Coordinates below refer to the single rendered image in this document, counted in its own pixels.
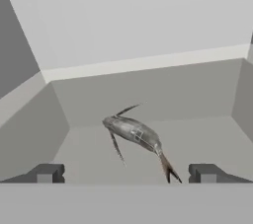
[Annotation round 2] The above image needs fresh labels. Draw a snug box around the grey fish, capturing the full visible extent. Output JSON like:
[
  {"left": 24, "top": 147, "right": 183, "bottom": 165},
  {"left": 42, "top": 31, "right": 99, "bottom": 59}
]
[{"left": 101, "top": 101, "right": 183, "bottom": 185}]

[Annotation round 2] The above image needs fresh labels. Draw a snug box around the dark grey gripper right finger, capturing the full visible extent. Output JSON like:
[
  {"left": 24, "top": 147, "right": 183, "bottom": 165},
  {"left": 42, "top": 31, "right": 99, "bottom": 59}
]
[{"left": 188, "top": 163, "right": 253, "bottom": 185}]

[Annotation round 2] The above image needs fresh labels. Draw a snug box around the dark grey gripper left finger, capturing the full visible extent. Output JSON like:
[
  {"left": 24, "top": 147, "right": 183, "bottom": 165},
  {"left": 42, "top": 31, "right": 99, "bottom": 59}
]
[{"left": 0, "top": 163, "right": 66, "bottom": 185}]

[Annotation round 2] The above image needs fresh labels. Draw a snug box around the grey fridge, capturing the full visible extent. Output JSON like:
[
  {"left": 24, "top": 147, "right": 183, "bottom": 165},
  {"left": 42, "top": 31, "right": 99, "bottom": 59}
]
[{"left": 0, "top": 0, "right": 253, "bottom": 185}]

